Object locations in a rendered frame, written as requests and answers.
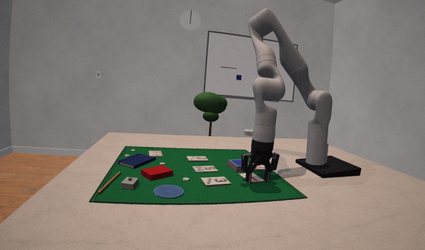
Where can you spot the blue rectangular card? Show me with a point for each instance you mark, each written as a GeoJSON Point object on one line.
{"type": "Point", "coordinates": [254, 178]}

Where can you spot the dark blue rectangular tile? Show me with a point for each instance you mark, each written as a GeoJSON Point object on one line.
{"type": "Point", "coordinates": [136, 160]}

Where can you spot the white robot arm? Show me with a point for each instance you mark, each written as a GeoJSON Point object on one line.
{"type": "Point", "coordinates": [271, 86]}

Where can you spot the red flat box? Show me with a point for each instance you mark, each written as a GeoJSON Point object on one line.
{"type": "Point", "coordinates": [157, 172]}

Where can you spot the blue round coaster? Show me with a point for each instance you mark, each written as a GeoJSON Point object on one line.
{"type": "Point", "coordinates": [168, 191]}

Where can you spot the blue card stack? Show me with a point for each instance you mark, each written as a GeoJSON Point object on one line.
{"type": "Point", "coordinates": [236, 162]}

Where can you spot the thin wooden stick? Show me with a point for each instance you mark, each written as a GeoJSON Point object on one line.
{"type": "Point", "coordinates": [108, 183]}

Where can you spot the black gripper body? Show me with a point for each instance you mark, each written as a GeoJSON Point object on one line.
{"type": "Point", "coordinates": [261, 149]}

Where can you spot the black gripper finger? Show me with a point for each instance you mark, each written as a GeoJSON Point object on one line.
{"type": "Point", "coordinates": [249, 168]}
{"type": "Point", "coordinates": [270, 166]}

